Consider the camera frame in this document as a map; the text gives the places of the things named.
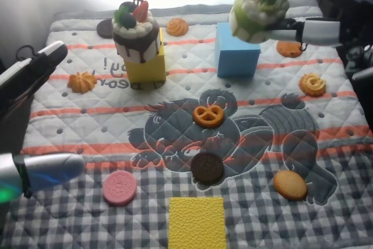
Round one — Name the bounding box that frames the yellow foam cube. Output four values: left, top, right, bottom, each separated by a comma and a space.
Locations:
168, 197, 227, 249

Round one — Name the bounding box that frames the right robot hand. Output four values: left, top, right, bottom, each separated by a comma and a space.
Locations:
235, 0, 373, 47

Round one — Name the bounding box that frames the green cream toy cake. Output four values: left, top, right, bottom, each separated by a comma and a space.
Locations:
228, 0, 291, 44

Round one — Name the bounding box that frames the orange swirl cookie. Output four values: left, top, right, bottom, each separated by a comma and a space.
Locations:
67, 71, 98, 94
166, 17, 189, 37
298, 73, 326, 97

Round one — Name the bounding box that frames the dark round cookie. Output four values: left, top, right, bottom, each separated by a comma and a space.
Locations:
96, 18, 116, 40

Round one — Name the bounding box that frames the orange pretzel cookie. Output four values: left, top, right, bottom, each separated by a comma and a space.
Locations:
192, 104, 225, 129

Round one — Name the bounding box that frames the pink sandwich cookie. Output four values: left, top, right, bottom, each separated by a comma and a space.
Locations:
102, 171, 138, 206

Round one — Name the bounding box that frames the grey quilt with printed bear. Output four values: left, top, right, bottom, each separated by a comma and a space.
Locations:
17, 3, 373, 249

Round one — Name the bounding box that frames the yellow foam cuboid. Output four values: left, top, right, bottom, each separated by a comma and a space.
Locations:
124, 27, 167, 84

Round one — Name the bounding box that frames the chocolate strawberry toy cake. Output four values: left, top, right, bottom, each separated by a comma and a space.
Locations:
112, 0, 160, 64

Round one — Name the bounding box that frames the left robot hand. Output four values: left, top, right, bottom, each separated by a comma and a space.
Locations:
0, 40, 86, 203

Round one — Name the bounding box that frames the chocolate chip cookie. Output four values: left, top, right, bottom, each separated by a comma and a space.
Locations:
276, 40, 303, 58

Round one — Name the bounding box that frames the plain round biscuit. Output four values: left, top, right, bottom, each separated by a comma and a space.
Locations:
273, 169, 308, 201

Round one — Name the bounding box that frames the brown sandwich cookie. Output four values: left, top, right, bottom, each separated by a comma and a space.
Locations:
191, 151, 225, 185

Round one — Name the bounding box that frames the blue foam cube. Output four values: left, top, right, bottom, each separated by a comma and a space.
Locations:
215, 22, 261, 79

